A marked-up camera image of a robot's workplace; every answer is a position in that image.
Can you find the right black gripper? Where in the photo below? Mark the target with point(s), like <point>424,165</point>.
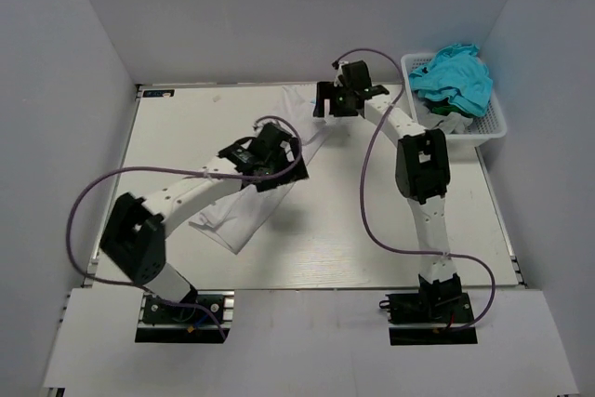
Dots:
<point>325,90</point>

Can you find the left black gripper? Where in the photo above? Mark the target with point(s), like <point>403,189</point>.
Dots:
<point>297,174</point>

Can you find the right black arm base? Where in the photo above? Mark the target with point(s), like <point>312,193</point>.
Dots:
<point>412,324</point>

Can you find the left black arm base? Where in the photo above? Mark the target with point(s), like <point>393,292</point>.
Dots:
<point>164,324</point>

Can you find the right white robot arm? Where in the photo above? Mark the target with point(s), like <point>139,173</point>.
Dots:
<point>422,170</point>

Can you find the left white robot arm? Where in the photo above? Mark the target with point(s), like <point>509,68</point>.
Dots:
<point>134,238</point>

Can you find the green cloth in basket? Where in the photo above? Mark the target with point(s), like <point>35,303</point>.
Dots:
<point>445,108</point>

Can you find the dark label sticker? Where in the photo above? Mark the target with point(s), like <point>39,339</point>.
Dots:
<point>158,93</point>

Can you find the cyan t-shirt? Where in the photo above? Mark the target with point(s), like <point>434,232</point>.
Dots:
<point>455,75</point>

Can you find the grey white cloth in basket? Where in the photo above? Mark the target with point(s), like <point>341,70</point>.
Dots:
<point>453,123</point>

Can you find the white plastic basket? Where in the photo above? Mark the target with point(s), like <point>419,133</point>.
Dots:
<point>490,126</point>

